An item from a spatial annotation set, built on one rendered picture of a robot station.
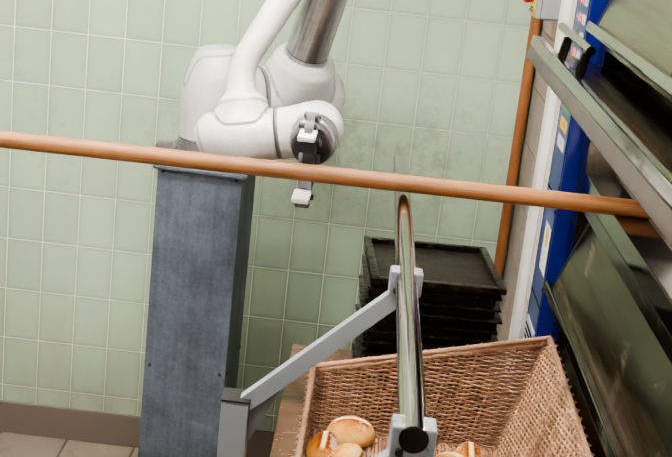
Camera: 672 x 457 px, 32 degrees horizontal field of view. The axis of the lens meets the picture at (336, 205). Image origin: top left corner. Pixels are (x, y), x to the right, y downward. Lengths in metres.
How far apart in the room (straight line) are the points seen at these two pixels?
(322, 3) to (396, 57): 0.57
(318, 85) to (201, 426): 0.88
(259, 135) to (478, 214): 1.13
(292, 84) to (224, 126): 0.48
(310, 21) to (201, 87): 0.29
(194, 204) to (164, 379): 0.45
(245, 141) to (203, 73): 0.46
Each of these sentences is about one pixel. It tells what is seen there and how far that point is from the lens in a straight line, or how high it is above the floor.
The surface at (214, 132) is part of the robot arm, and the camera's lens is 2.33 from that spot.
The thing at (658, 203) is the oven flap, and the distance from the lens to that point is 1.22.
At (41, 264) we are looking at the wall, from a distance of 3.49.
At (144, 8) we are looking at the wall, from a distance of 3.26.
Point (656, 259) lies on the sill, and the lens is 1.87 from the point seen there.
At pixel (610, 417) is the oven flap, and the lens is 1.87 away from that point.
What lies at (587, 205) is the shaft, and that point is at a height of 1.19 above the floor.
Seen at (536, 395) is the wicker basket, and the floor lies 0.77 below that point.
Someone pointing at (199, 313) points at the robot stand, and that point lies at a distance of 2.86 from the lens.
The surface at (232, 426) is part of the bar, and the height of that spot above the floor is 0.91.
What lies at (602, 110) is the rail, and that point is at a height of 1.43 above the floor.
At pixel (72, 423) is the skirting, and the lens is 3.64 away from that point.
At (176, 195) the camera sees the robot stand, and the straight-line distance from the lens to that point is 2.79.
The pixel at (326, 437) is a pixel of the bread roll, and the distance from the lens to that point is 2.34.
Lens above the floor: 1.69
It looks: 16 degrees down
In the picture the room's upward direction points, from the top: 6 degrees clockwise
